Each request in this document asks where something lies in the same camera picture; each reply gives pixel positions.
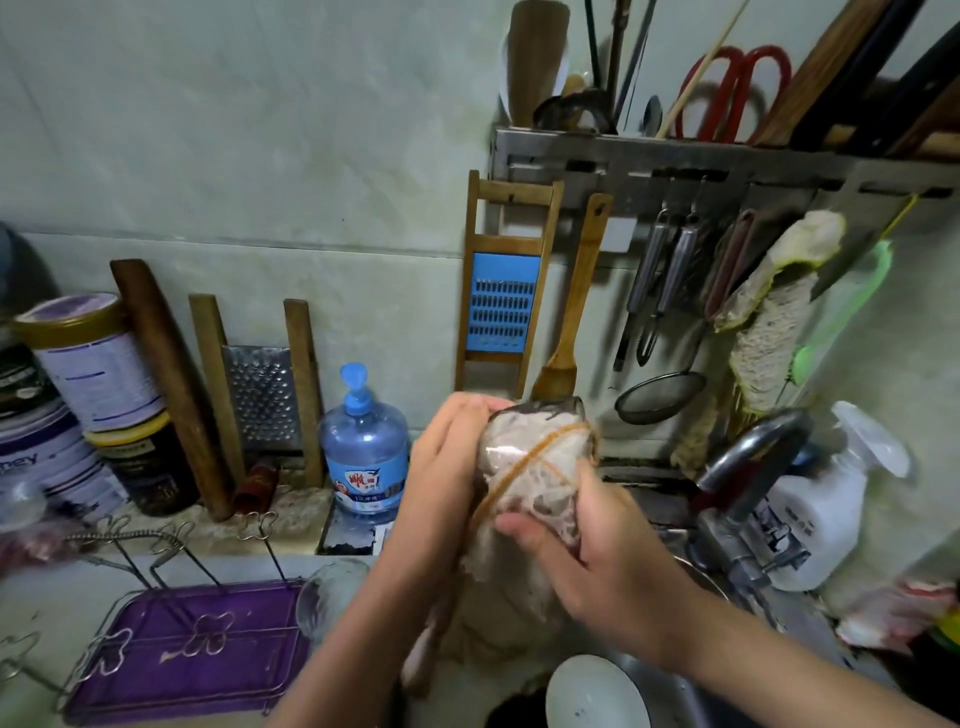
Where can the person's right hand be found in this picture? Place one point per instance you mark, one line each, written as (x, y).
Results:
(630, 578)

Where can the person's left hand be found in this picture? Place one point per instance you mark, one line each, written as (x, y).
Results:
(435, 503)

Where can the beige dish cloth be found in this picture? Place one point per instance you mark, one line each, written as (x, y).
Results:
(533, 450)

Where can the clear glass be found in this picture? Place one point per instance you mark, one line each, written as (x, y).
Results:
(323, 597)

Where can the person's left forearm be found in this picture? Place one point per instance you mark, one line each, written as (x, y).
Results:
(345, 660)

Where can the small blue water bottle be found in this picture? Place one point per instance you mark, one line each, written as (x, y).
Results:
(365, 450)

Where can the white plate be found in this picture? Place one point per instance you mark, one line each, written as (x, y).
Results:
(597, 698)

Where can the stainless steel sink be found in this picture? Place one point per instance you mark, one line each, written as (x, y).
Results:
(675, 698)

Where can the metal faucet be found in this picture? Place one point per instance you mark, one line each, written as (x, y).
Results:
(750, 450)

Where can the mesh strainer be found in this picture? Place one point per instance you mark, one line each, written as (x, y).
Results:
(660, 398)

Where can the wooden framed metal grater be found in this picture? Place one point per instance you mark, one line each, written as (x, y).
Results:
(263, 398)

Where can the white spray bottle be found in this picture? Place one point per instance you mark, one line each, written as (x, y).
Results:
(825, 510)

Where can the wooden slicer with blue blade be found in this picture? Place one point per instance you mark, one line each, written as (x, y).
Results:
(503, 300)

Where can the wooden spatula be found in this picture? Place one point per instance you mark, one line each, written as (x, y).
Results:
(570, 315)

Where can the pink and white plastic bag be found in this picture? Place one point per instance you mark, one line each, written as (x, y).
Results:
(893, 615)

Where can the wooden rolling pin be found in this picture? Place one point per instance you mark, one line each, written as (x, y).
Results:
(173, 390)

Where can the hanging loofah sponge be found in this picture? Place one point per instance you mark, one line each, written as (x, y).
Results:
(780, 330)

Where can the metal peeler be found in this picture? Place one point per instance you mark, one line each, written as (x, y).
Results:
(642, 285)
(671, 278)

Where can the purple plastic tray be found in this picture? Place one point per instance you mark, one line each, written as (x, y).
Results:
(188, 660)

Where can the stack of labelled tin cans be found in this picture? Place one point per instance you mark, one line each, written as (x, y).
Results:
(68, 413)

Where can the dark metal ladle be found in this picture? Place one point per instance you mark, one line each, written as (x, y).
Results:
(573, 113)

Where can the plastic bag with red contents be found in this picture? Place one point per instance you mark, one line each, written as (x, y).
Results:
(23, 548)

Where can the wooden scoop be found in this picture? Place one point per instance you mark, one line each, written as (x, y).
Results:
(536, 60)

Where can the bundle of dark chopsticks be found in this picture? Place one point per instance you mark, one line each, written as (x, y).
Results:
(618, 53)

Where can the bamboo skewer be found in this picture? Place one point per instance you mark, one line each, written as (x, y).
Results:
(702, 68)

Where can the wall mounted metal utensil rack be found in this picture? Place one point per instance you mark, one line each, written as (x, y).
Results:
(720, 165)

